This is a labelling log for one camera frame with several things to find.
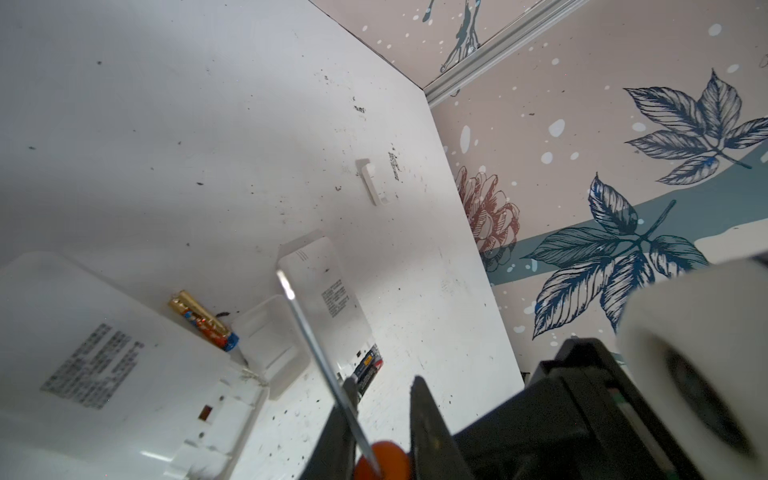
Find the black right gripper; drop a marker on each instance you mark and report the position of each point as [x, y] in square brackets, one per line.
[578, 417]

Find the orange black screwdriver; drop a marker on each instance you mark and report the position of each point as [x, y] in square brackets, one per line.
[380, 460]

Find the white remote control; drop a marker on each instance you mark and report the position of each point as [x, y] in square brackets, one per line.
[331, 305]
[95, 385]

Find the gold blue AAA battery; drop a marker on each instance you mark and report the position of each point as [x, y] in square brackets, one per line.
[206, 323]

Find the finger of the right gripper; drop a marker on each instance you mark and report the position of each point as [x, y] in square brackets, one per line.
[334, 454]

